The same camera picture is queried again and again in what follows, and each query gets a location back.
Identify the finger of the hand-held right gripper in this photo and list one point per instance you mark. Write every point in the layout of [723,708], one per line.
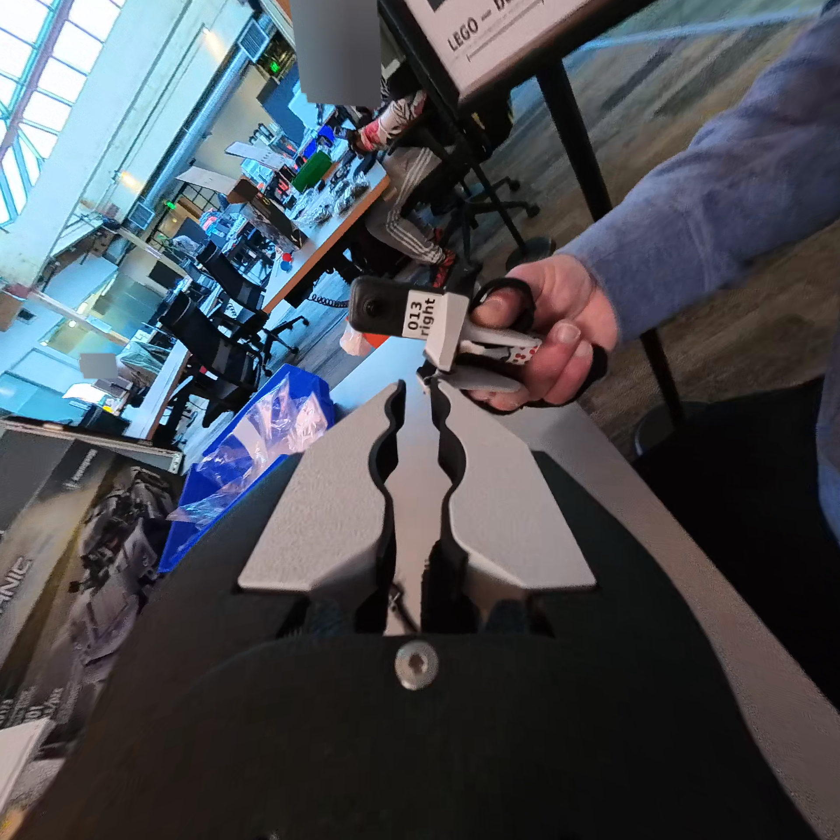
[443,351]
[451,313]

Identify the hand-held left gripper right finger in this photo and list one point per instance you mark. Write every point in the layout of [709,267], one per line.
[512,512]

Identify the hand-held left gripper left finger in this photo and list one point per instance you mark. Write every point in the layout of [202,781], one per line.
[315,512]

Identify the dark lego set box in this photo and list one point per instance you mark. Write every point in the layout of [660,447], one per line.
[65,525]

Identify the person's right hand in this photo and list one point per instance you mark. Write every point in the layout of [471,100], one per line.
[571,302]

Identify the small orange object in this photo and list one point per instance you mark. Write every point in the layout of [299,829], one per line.
[374,341]

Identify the pile of clear plastic bags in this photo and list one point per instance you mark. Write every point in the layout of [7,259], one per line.
[262,426]

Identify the black office chair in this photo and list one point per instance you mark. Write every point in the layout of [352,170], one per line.
[229,269]
[485,210]
[223,354]

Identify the long wooden-edged desk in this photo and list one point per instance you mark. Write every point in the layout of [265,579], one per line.
[328,223]

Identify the blue plastic bin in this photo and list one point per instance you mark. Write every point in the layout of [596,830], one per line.
[187,518]

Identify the green storage bin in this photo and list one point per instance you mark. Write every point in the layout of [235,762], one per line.
[312,172]

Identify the black framed table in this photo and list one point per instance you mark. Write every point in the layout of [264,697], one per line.
[577,164]

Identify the person's dark trousers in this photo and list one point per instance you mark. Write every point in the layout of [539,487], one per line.
[754,525]

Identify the white printed sign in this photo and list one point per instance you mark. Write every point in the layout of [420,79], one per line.
[525,39]

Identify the skylight window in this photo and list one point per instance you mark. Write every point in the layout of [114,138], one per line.
[39,98]

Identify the silver ventilation duct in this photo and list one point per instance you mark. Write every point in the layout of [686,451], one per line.
[210,111]

